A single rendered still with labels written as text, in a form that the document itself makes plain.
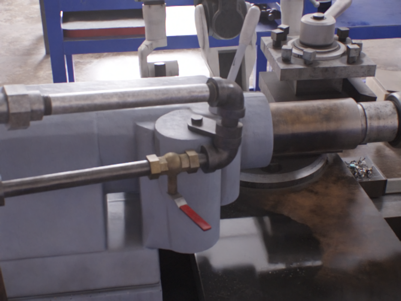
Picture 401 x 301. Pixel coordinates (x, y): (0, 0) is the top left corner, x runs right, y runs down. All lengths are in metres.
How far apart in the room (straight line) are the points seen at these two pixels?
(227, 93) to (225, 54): 1.24
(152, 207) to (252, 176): 0.31
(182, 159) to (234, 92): 0.10
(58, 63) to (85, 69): 1.52
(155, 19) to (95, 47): 0.81
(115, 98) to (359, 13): 2.49
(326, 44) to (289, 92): 0.11
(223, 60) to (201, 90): 1.25
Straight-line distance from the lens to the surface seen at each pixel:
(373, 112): 0.96
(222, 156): 0.75
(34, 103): 0.63
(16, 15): 5.56
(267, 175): 1.09
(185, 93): 0.70
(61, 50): 2.69
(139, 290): 0.87
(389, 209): 1.25
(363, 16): 3.05
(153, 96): 0.68
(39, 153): 0.83
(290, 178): 1.10
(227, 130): 0.74
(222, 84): 0.71
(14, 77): 4.20
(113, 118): 0.82
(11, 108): 0.62
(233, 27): 1.94
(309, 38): 1.10
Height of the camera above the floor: 1.51
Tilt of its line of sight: 29 degrees down
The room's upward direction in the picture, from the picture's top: straight up
